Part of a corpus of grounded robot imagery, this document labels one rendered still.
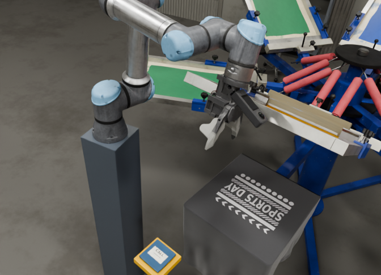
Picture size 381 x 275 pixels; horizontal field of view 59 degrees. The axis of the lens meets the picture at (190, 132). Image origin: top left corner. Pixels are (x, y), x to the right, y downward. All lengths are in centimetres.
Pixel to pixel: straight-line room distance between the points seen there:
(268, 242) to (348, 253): 144
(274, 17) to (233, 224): 186
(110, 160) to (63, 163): 178
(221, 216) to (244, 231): 11
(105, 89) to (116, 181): 42
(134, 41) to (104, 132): 40
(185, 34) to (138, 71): 54
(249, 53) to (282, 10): 212
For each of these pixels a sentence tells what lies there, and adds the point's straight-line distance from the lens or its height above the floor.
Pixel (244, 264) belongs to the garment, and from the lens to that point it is 152.
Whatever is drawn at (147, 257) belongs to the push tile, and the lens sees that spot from 136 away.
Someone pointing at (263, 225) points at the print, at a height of 95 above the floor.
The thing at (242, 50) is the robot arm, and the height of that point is 177.
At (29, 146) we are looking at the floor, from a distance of 351.
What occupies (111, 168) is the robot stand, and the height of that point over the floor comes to 109.
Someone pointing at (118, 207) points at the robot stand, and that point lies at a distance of 168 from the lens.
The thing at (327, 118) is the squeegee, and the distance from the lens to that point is 165.
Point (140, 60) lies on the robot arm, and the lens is 135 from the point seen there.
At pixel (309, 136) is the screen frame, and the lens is 104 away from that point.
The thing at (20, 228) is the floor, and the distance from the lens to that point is 283.
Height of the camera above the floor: 212
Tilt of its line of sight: 37 degrees down
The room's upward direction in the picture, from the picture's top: 4 degrees clockwise
